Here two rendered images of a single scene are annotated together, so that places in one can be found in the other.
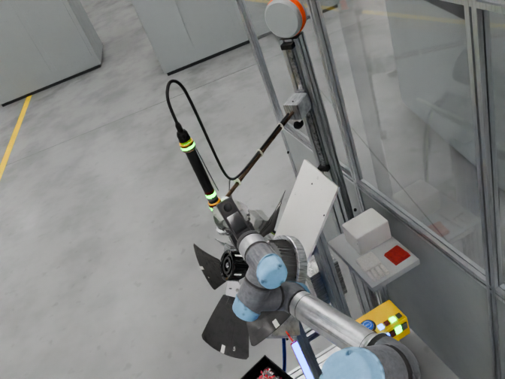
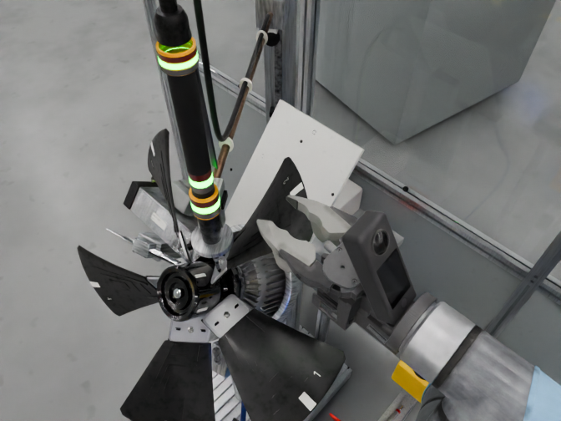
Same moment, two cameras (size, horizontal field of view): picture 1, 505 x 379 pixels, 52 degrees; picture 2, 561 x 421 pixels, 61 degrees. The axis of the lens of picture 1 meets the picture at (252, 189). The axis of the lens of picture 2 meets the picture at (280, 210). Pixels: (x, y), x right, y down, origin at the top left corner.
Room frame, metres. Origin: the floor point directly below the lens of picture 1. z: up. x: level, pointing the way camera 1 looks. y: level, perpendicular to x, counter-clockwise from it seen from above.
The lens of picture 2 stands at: (0.95, 0.30, 2.10)
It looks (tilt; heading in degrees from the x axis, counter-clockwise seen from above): 51 degrees down; 325
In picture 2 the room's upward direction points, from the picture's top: straight up
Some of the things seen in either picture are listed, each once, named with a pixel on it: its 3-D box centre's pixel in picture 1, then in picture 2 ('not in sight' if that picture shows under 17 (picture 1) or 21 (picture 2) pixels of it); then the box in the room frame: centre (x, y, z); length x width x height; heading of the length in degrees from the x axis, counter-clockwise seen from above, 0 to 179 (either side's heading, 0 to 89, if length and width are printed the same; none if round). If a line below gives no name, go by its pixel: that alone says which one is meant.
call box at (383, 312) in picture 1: (381, 328); (431, 362); (1.11, -0.23, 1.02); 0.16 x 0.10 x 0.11; 101
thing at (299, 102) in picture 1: (297, 105); (274, 3); (1.86, -0.30, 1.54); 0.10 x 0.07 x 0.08; 136
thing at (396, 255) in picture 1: (397, 254); not in sight; (1.53, -0.47, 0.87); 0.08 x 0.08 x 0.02; 14
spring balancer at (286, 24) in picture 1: (285, 16); not in sight; (1.92, -0.36, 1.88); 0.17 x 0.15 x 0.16; 11
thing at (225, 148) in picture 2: (261, 153); (246, 85); (1.62, -0.08, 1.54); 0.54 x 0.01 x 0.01; 136
